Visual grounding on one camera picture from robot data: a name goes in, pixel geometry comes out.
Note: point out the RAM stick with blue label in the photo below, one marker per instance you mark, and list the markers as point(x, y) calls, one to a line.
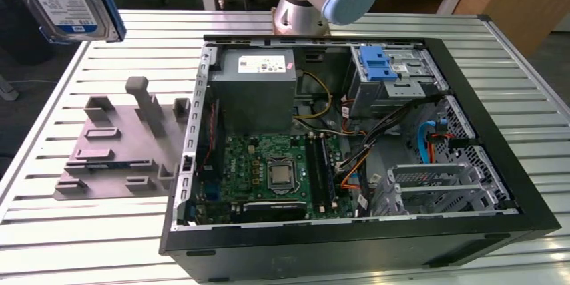
point(329, 178)

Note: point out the black open PC case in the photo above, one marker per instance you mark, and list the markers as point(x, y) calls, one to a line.
point(357, 248)

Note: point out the black graphics card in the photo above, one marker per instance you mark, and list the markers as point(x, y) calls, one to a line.
point(271, 210)

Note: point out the metal drive cage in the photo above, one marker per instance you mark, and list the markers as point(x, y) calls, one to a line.
point(401, 91)

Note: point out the blue plastic drive latch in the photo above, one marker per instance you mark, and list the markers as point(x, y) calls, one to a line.
point(377, 64)

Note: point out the metal disk bay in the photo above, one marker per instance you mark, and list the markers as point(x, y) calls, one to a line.
point(394, 198)

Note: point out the silver CPU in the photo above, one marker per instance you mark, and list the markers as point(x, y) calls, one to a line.
point(282, 176)

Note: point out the bare RAM stick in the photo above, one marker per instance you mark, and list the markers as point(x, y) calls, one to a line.
point(111, 165)

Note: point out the green motherboard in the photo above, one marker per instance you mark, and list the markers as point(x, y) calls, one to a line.
point(242, 151)

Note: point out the grey parts rack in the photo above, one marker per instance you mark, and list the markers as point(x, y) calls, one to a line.
point(124, 151)

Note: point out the grey power supply unit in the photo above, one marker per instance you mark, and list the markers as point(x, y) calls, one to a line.
point(254, 104)

